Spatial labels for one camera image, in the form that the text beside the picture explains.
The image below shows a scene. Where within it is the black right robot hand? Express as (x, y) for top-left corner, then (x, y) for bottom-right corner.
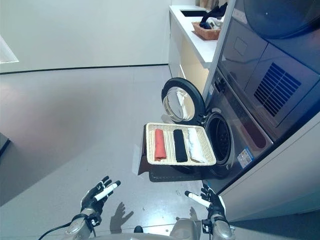
(184, 183), (226, 221)

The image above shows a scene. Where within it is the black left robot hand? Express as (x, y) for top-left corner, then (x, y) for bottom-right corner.
(80, 175), (122, 215)

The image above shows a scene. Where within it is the grey front-load washing machine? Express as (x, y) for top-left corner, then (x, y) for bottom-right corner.
(199, 66), (275, 195)

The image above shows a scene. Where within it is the round washing machine door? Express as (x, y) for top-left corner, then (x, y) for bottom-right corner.
(161, 77), (207, 126)

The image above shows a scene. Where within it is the dark brown stool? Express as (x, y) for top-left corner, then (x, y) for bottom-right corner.
(137, 124), (203, 183)

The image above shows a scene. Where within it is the blue energy label sticker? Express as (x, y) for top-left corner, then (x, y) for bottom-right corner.
(236, 147), (255, 169)

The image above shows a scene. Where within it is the white rolled garment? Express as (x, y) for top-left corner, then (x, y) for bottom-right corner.
(187, 128), (207, 163)

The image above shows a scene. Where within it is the white cabinet side panel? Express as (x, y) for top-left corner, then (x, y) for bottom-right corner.
(217, 119), (320, 223)

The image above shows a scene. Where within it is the black rolled garment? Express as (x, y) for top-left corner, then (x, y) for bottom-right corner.
(173, 129), (189, 162)

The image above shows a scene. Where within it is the cream wicker laundry tray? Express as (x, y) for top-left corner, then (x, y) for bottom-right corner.
(145, 122), (217, 166)

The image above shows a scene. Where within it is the red rolled garment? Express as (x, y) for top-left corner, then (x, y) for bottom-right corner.
(154, 128), (167, 162)

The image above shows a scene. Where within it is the grey stacked dryer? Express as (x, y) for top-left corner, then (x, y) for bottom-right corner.
(216, 0), (320, 142)

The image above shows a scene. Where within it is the white counter cabinet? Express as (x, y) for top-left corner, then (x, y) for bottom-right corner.
(168, 5), (227, 95)

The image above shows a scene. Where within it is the brown wicker basket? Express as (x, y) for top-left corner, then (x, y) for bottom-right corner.
(191, 21), (222, 41)

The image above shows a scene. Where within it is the white cloth in basket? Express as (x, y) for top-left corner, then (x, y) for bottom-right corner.
(208, 17), (224, 29)

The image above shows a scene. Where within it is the black cloth in basket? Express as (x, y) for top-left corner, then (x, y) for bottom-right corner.
(199, 2), (229, 29)

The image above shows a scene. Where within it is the black countertop sink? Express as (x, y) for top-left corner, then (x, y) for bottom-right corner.
(179, 9), (207, 18)

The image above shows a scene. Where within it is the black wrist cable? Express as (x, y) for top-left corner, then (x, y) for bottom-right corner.
(37, 219), (97, 240)

